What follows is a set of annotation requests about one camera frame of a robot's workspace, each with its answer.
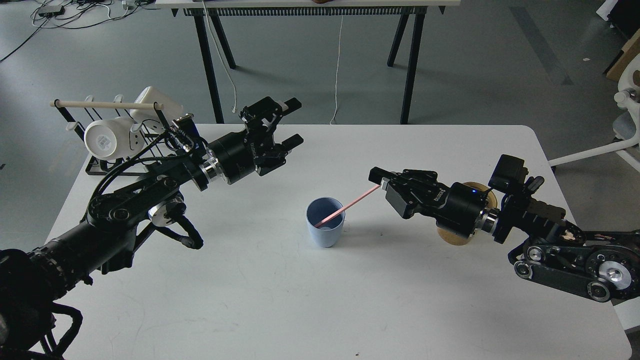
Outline cardboard box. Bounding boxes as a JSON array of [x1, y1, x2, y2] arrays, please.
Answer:
[[604, 28, 640, 82]]

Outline bamboo cylinder holder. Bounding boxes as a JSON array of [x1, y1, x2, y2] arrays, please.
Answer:
[[436, 181, 498, 246]]

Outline background trestle table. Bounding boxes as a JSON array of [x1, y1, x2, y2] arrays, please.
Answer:
[[154, 0, 463, 125]]

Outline wooden rack dowel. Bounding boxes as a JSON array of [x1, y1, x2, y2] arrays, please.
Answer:
[[49, 99, 164, 111]]

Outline floor cable bundle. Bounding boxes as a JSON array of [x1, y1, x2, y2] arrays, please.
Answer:
[[0, 0, 156, 65]]

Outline white chair base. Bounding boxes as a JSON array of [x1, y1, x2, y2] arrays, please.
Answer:
[[548, 58, 640, 172]]

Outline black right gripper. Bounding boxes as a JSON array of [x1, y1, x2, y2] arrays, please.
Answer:
[[368, 167, 493, 240]]

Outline pink chopstick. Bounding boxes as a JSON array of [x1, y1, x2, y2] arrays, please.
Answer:
[[314, 184, 381, 229]]

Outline blue plastic cup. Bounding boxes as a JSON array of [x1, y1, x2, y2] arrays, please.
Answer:
[[305, 197, 346, 248]]

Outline white mug on rack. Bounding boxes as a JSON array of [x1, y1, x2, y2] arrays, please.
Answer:
[[83, 116, 145, 161]]

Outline white hanging cable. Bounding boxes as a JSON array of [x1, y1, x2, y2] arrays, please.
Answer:
[[329, 15, 345, 126]]

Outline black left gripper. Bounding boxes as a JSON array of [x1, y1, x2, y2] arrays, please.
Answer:
[[206, 96, 304, 185]]

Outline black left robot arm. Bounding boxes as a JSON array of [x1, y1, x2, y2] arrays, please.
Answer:
[[1, 96, 304, 360]]

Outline white square cup on rack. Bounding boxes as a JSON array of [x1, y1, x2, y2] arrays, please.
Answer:
[[131, 86, 185, 133]]

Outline black wire cup rack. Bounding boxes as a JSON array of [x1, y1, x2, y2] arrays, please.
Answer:
[[49, 86, 184, 174]]

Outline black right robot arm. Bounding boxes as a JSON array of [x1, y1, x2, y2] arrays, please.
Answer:
[[368, 154, 640, 302]]

